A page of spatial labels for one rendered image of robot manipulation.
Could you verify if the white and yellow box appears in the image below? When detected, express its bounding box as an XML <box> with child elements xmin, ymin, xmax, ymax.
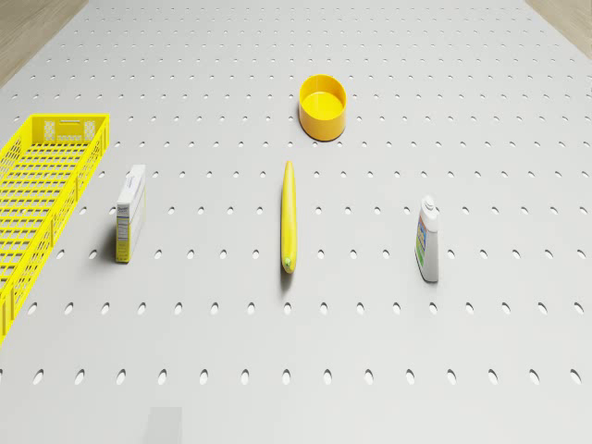
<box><xmin>115</xmin><ymin>164</ymin><xmax>148</xmax><ymax>265</ymax></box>

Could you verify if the small white bottle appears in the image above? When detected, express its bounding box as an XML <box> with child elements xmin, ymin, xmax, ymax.
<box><xmin>413</xmin><ymin>194</ymin><xmax>440</xmax><ymax>284</ymax></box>

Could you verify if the banana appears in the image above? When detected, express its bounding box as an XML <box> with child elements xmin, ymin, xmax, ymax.
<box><xmin>280</xmin><ymin>160</ymin><xmax>299</xmax><ymax>277</ymax></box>

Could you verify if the yellow bowl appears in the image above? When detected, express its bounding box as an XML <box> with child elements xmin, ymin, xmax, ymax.
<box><xmin>298</xmin><ymin>73</ymin><xmax>348</xmax><ymax>142</ymax></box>

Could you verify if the yellow basket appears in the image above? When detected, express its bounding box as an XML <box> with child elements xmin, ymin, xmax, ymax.
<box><xmin>0</xmin><ymin>113</ymin><xmax>111</xmax><ymax>346</ymax></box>

